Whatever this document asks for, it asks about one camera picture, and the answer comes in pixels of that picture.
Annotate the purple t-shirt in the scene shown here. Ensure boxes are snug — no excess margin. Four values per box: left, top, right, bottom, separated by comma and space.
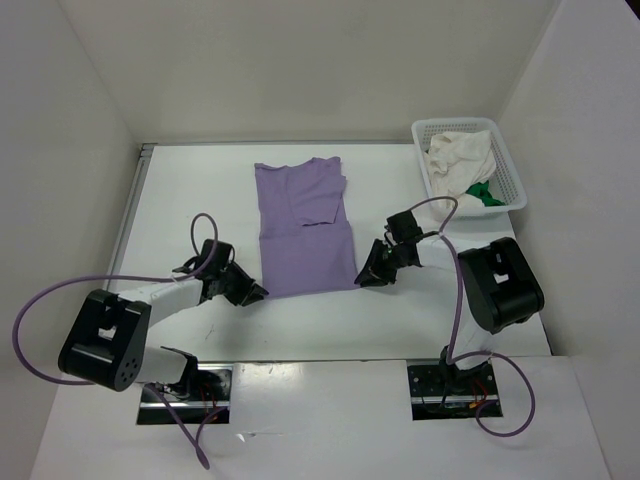
254, 157, 357, 299

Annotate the cream white t-shirt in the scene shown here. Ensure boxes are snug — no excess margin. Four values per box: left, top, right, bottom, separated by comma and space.
423, 130, 497, 210

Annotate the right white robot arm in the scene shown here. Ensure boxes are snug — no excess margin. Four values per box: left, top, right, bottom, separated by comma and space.
355, 232, 545, 373

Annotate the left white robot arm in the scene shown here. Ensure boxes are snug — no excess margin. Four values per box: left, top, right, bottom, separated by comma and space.
58, 262, 269, 395

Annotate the green t-shirt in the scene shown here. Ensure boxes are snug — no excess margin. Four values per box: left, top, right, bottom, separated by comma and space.
466, 181, 505, 207

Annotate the white plastic basket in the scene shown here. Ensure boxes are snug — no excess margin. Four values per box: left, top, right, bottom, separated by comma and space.
411, 117, 527, 218

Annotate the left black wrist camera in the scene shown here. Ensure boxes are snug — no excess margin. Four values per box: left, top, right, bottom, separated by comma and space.
196, 239, 234, 275

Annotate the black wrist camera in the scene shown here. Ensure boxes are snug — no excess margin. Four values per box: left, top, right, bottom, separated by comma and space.
385, 210, 424, 244
196, 239, 234, 275

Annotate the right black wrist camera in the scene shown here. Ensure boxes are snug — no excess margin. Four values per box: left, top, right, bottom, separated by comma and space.
385, 210, 424, 244

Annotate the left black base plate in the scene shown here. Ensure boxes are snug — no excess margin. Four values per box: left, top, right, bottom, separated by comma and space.
136, 363, 233, 426

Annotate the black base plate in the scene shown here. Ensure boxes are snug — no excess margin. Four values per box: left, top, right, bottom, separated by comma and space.
407, 359, 503, 421
136, 363, 233, 426

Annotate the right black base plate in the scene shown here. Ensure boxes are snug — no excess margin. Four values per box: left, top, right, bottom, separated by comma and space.
407, 359, 503, 421

